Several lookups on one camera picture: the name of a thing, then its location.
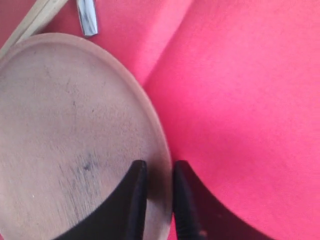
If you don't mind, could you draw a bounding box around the wooden chopstick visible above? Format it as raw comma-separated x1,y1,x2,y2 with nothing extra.
13,0,68,45
0,0,49,58

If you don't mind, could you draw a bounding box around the brown wooden plate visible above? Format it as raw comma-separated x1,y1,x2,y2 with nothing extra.
0,33,172,240

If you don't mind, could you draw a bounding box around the wooden chopstick upper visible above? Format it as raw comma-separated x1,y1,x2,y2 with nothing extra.
0,0,49,58

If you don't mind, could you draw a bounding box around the wooden chopstick lower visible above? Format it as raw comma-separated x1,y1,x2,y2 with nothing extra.
13,0,68,45

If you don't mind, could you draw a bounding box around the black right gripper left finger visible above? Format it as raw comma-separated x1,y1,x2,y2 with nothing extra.
57,160,147,240

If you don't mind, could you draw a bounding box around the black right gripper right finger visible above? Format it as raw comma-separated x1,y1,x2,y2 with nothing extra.
173,160,271,240

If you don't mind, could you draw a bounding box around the metal table knife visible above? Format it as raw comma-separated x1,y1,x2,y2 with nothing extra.
76,0,98,37

